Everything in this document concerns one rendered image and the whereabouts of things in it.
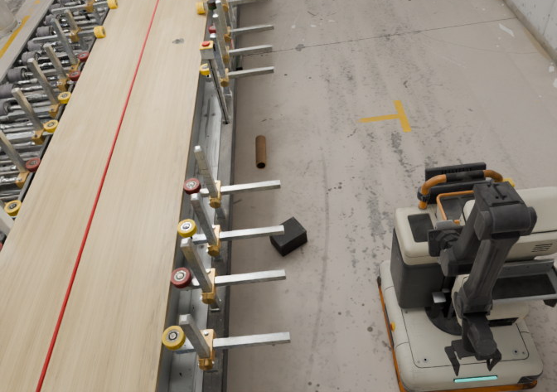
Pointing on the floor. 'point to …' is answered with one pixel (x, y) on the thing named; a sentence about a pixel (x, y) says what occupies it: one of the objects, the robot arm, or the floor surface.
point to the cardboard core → (260, 152)
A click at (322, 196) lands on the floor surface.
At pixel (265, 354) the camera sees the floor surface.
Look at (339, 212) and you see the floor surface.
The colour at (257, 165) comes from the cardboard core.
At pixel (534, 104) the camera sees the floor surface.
